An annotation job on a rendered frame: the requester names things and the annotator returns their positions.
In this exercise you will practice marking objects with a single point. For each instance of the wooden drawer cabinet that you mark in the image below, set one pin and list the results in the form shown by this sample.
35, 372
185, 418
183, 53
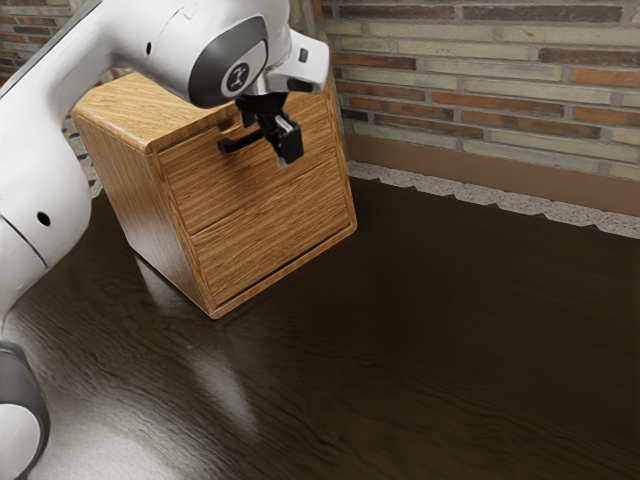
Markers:
260, 220

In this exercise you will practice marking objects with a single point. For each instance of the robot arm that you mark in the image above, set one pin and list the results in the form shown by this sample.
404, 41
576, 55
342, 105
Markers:
45, 165

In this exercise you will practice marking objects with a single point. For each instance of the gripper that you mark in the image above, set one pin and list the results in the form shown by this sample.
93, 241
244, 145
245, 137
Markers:
262, 104

